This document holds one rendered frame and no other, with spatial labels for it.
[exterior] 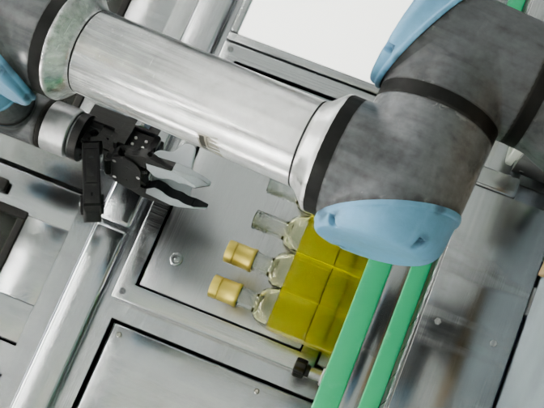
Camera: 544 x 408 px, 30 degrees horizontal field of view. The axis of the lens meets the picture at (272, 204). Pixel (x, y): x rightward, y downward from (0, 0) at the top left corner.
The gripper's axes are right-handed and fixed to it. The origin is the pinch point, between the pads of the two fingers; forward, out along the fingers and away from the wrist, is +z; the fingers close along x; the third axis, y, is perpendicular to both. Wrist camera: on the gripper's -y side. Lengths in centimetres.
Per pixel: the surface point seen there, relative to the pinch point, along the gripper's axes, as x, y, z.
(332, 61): 6.7, 38.0, 8.2
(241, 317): 21.5, -4.7, 10.5
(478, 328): -7.2, -7.5, 41.6
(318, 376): 15.5, -11.6, 24.9
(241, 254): 6.1, -2.8, 8.3
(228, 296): 7.9, -9.0, 9.0
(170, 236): 19.0, 2.7, -5.0
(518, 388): -14, -17, 47
